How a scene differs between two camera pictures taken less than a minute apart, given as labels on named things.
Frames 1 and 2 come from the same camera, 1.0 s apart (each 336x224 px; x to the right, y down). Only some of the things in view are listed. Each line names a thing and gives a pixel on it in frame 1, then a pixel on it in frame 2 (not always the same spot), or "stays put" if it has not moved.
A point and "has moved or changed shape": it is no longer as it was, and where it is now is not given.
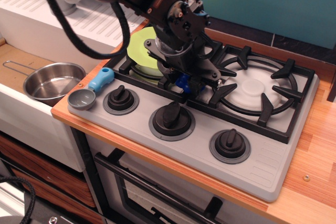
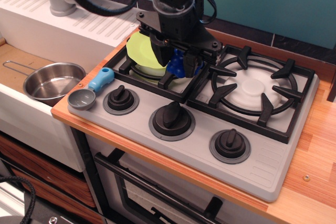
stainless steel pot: x=49 y=84 stays put
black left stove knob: x=121 y=101 stays put
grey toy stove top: x=241 y=131 stays put
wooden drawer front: x=58 y=186 stays put
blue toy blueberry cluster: x=182 y=81 has moved or changed shape
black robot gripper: x=191 y=60 to x=183 y=27
